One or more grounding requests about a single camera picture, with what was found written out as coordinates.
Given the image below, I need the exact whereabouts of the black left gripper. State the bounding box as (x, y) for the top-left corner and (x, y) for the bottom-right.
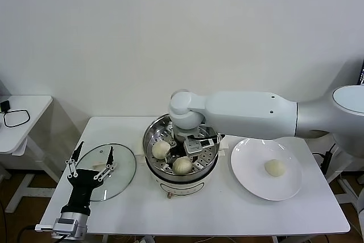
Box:
(61, 140), (118, 215)

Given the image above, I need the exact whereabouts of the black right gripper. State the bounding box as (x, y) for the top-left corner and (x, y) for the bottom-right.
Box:
(164, 140), (187, 166)

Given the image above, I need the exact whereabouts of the white steamed baozi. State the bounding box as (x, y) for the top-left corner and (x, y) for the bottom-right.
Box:
(172, 156), (193, 176)
(151, 141), (171, 160)
(263, 159), (286, 178)

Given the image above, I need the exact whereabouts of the glass lid with white handle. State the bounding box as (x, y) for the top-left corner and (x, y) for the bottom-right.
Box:
(74, 142), (138, 201)

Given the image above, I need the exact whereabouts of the stainless steel steamer basket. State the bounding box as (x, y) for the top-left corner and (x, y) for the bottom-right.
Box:
(142, 113), (220, 182)

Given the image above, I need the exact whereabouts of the white electric cooker base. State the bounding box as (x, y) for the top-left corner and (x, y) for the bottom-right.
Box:
(134, 130), (229, 200)

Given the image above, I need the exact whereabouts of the white side table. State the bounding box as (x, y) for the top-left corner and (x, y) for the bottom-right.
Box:
(0, 94), (62, 215)
(325, 140), (361, 207)

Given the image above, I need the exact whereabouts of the white oval plate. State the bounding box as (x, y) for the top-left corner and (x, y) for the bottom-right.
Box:
(230, 137), (303, 201)

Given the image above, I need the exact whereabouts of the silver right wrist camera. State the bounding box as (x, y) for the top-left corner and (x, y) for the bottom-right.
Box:
(183, 137), (218, 156)

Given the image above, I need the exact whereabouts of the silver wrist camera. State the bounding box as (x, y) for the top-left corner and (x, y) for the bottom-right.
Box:
(183, 137), (218, 156)
(34, 216), (88, 238)

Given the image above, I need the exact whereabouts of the black looped cable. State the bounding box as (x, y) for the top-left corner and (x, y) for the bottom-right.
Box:
(2, 109), (31, 129)

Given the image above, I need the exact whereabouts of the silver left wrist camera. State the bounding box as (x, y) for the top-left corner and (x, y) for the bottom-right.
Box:
(34, 216), (88, 238)

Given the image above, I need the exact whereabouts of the black power cable with brick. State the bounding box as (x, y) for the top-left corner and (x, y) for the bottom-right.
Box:
(312, 143), (338, 175)

